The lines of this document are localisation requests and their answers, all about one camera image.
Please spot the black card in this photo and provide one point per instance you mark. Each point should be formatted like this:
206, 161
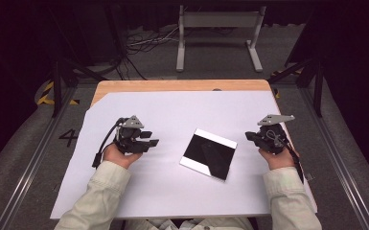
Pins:
219, 166

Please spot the wooden table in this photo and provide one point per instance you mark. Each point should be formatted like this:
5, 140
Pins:
172, 85

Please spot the black and white square board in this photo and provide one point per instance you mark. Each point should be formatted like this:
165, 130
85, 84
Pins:
201, 150

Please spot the large white paper sheet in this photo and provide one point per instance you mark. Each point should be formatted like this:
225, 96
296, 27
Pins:
172, 115

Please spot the person's torso in pale jacket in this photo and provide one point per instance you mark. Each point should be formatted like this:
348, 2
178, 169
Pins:
185, 224

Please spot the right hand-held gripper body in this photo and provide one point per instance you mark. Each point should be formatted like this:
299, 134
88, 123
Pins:
273, 137

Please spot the person's left hand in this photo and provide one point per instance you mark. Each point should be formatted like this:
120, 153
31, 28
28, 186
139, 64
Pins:
119, 156

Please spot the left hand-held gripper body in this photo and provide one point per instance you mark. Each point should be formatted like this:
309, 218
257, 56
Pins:
129, 135

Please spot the person's right hand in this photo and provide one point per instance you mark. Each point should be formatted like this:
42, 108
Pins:
279, 159

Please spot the black metal stand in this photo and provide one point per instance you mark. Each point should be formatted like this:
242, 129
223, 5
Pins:
318, 86
57, 86

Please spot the aluminium floor rail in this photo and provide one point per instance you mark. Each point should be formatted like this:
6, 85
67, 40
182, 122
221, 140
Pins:
338, 166
28, 169

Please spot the grey metal stand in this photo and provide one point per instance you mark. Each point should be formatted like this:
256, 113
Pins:
219, 19

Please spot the yellow and black floor tape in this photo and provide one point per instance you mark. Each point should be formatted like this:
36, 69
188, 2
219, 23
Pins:
46, 96
278, 94

